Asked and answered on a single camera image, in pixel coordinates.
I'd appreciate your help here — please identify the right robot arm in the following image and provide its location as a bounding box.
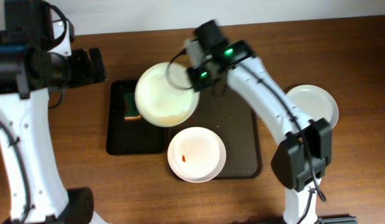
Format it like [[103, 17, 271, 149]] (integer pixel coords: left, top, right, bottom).
[[183, 20, 332, 223]]

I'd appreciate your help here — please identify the brown plastic serving tray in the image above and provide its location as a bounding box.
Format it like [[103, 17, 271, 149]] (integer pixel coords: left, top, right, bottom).
[[166, 88, 263, 180]]

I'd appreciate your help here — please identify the green and yellow sponge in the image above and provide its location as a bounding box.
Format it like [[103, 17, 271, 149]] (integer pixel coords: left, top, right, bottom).
[[123, 92, 141, 121]]

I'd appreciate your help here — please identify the black base bracket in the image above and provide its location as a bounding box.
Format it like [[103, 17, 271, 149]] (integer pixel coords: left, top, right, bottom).
[[315, 215, 358, 224]]

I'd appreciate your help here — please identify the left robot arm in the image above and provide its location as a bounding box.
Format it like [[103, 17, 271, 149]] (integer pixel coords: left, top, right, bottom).
[[0, 1, 107, 224]]

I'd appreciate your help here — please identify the black rectangular tray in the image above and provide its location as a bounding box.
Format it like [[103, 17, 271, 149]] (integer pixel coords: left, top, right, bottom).
[[106, 80, 167, 156]]

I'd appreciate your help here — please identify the white plate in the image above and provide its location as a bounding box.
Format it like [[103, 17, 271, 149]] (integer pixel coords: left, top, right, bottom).
[[287, 85, 340, 128], [135, 62, 200, 127], [167, 127, 227, 183]]

